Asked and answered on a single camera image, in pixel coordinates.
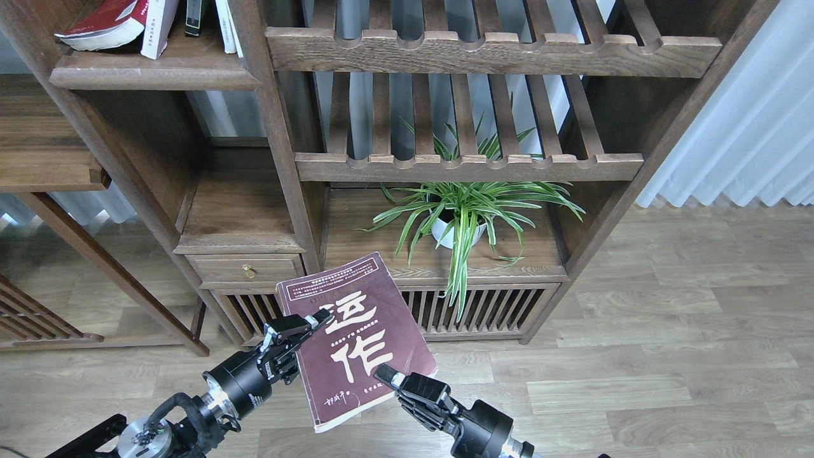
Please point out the white curtain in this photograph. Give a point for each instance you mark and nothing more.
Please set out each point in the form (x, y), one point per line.
(753, 140)

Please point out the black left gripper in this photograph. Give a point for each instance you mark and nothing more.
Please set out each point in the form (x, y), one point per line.
(242, 382)

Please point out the wooden side furniture left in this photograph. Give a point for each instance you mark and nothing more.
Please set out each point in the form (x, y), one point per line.
(42, 153)

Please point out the green spider plant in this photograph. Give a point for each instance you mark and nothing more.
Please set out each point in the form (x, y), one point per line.
(490, 201)

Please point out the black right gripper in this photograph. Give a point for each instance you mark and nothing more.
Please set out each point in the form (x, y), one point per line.
(479, 431)

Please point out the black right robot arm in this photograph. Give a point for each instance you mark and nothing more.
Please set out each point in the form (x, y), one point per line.
(521, 450)

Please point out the white plant pot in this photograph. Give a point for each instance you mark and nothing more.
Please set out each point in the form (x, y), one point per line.
(446, 237)

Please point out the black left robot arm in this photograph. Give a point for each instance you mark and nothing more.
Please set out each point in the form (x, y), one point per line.
(185, 426)

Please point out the white upright book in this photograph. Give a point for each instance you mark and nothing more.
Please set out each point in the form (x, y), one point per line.
(228, 31)

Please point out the white lavender paperback book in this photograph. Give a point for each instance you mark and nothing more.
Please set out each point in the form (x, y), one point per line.
(160, 16)

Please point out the dark green upright book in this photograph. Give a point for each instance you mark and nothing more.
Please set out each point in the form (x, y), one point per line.
(195, 11)

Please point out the dark red book white characters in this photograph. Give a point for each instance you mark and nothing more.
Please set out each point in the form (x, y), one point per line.
(371, 325)

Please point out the dark wooden bookshelf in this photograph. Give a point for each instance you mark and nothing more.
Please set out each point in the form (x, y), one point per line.
(250, 170)

